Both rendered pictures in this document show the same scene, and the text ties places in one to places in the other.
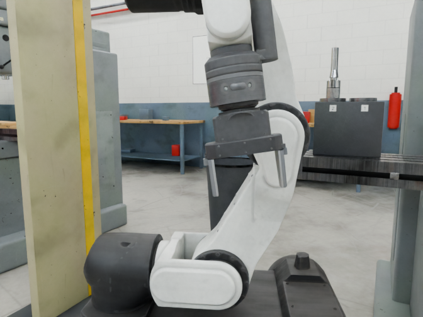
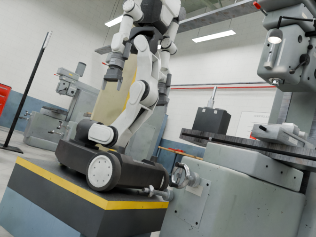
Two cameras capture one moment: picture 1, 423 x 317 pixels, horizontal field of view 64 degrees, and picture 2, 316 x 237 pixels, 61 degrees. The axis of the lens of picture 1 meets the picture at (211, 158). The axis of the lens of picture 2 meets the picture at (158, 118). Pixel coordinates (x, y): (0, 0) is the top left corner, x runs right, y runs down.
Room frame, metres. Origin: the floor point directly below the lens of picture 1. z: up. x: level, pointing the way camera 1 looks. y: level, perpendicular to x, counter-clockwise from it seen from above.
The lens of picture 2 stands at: (-0.68, -1.04, 0.67)
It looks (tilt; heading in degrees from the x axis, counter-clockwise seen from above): 7 degrees up; 28
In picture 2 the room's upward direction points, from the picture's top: 18 degrees clockwise
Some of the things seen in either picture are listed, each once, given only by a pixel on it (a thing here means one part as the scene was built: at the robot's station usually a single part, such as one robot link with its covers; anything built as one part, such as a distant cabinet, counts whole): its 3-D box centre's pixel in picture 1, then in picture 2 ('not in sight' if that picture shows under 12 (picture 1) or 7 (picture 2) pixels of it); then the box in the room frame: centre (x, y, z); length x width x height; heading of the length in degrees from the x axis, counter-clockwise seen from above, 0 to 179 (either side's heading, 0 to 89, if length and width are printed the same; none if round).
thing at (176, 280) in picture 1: (201, 266); (109, 137); (0.78, 0.03, 0.68); 0.21 x 0.20 x 0.13; 84
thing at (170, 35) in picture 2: not in sight; (169, 37); (0.99, -0.06, 1.52); 0.13 x 0.12 x 0.22; 175
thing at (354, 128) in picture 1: (345, 126); (211, 122); (1.21, -0.48, 1.00); 0.22 x 0.12 x 0.20; 73
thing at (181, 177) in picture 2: not in sight; (185, 177); (0.55, -0.63, 0.60); 0.16 x 0.12 x 0.12; 153
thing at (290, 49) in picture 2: not in sight; (283, 56); (1.00, -0.86, 1.47); 0.21 x 0.19 x 0.32; 63
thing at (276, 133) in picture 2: not in sight; (283, 137); (0.90, -0.98, 0.96); 0.35 x 0.15 x 0.11; 151
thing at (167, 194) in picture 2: not in sight; (155, 192); (0.59, -0.49, 0.48); 0.22 x 0.06 x 0.06; 153
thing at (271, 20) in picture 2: not in sight; (294, 28); (1.03, -0.88, 1.68); 0.34 x 0.24 x 0.10; 153
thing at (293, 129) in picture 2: not in sight; (282, 129); (0.88, -0.97, 0.99); 0.15 x 0.06 x 0.04; 61
